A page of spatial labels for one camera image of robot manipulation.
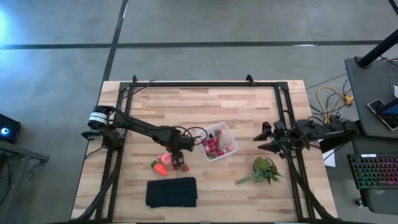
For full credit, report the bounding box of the white paper sheet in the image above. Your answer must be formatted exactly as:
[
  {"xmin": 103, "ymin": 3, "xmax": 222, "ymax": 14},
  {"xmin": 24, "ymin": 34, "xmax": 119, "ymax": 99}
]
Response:
[{"xmin": 323, "ymin": 149, "xmax": 337, "ymax": 168}]

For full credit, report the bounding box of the dark folded cloth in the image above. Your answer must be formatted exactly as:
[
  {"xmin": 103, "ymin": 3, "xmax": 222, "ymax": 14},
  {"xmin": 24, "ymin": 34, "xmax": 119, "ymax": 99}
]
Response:
[{"xmin": 145, "ymin": 176, "xmax": 198, "ymax": 208}]

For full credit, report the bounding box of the rainbow backlit keyboard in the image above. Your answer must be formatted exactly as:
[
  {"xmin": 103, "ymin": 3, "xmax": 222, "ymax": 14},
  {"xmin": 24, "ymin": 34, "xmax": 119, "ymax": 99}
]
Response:
[{"xmin": 346, "ymin": 153, "xmax": 398, "ymax": 190}]

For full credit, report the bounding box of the black table clamp bracket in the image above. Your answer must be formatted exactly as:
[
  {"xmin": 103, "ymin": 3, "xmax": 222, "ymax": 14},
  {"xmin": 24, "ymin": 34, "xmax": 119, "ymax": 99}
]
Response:
[{"xmin": 81, "ymin": 130, "xmax": 103, "ymax": 141}]

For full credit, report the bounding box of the green potted succulent plant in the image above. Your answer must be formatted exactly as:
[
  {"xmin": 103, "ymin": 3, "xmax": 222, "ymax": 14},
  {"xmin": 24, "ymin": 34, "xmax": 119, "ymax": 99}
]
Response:
[{"xmin": 235, "ymin": 156, "xmax": 283, "ymax": 187}]

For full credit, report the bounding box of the black metal table frame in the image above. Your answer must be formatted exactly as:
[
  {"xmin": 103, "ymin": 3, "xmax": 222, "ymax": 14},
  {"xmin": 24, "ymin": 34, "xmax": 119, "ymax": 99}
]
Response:
[{"xmin": 71, "ymin": 74, "xmax": 343, "ymax": 223}]

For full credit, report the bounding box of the clear plastic tupperware container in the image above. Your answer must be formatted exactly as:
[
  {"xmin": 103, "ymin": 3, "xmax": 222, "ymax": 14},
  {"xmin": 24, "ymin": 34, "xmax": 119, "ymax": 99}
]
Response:
[{"xmin": 196, "ymin": 121, "xmax": 239, "ymax": 162}]

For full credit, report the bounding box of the pink orange toy peach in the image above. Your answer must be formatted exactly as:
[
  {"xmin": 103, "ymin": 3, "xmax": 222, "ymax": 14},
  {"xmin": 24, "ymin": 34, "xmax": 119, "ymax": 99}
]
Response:
[{"xmin": 160, "ymin": 152, "xmax": 174, "ymax": 166}]

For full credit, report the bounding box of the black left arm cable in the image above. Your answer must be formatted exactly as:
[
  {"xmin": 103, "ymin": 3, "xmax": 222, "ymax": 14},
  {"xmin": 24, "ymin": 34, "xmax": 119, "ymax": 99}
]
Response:
[{"xmin": 178, "ymin": 125, "xmax": 208, "ymax": 147}]

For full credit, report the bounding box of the black pole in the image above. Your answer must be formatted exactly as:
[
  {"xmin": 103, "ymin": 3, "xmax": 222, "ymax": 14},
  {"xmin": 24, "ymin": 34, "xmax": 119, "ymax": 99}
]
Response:
[{"xmin": 356, "ymin": 27, "xmax": 398, "ymax": 68}]

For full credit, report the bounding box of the grey desk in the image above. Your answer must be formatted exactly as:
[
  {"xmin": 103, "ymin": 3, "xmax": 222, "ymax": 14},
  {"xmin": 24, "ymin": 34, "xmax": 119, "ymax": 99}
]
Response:
[{"xmin": 344, "ymin": 57, "xmax": 398, "ymax": 139}]

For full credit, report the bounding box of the black box with blue light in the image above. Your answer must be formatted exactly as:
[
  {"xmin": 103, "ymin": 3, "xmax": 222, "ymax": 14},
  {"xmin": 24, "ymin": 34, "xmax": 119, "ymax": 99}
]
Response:
[{"xmin": 0, "ymin": 113, "xmax": 22, "ymax": 144}]

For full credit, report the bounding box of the white-edged smartphone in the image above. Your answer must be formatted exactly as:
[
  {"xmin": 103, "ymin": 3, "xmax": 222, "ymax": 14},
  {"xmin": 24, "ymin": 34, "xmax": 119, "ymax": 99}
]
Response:
[{"xmin": 366, "ymin": 98, "xmax": 398, "ymax": 132}]

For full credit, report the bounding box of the yellow cable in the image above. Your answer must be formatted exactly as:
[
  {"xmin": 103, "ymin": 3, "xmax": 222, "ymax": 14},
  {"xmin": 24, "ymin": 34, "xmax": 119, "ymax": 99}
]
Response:
[{"xmin": 317, "ymin": 86, "xmax": 354, "ymax": 124}]

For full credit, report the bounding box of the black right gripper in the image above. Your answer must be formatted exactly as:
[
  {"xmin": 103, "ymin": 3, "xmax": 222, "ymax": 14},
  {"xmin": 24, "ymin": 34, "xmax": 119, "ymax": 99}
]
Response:
[{"xmin": 252, "ymin": 120, "xmax": 295, "ymax": 159}]

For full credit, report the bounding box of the orange toy carrot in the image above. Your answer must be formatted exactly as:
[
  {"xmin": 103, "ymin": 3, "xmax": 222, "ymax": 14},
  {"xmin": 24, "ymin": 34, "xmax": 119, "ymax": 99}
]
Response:
[{"xmin": 150, "ymin": 160, "xmax": 169, "ymax": 177}]

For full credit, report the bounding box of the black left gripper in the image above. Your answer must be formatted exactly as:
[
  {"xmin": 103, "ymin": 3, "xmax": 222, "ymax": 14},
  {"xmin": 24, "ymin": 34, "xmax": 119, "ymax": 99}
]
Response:
[{"xmin": 167, "ymin": 134, "xmax": 195, "ymax": 171}]

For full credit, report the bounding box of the grey metal stand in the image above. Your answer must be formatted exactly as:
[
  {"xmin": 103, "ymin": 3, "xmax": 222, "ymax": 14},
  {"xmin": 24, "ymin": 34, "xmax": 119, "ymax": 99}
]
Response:
[{"xmin": 0, "ymin": 139, "xmax": 50, "ymax": 224}]

